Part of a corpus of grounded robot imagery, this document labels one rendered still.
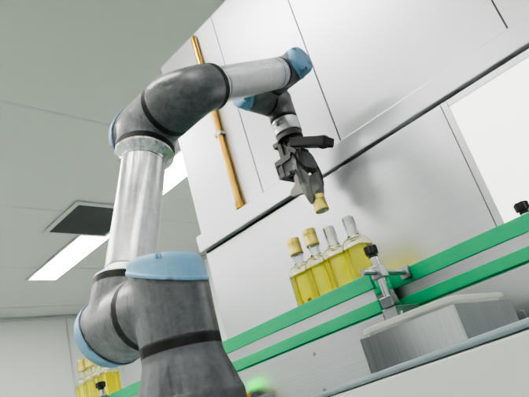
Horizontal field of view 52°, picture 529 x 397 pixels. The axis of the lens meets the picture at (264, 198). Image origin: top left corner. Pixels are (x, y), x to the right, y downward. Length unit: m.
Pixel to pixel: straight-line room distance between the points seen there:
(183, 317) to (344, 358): 0.48
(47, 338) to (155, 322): 6.69
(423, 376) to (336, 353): 0.94
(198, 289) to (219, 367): 0.11
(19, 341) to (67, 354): 0.61
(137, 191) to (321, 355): 0.51
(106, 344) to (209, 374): 0.20
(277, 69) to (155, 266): 0.65
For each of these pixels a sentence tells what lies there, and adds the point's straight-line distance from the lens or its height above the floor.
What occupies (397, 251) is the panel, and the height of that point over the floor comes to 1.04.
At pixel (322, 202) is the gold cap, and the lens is 1.37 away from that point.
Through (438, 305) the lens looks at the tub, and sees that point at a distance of 0.84.
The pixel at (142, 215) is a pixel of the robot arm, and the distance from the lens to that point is 0.98.
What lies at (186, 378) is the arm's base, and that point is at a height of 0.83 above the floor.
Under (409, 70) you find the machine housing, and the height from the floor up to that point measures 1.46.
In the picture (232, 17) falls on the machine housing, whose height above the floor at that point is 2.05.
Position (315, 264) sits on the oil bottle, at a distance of 1.34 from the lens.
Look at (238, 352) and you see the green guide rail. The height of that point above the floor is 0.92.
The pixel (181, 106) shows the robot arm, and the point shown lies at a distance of 1.04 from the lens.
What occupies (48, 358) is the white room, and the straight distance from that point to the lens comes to 7.38.
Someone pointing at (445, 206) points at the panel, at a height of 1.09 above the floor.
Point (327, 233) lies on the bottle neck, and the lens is 1.34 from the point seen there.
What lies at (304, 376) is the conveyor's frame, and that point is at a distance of 1.22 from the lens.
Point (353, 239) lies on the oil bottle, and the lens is 1.29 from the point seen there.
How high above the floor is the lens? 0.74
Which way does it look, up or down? 22 degrees up
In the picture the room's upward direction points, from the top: 17 degrees counter-clockwise
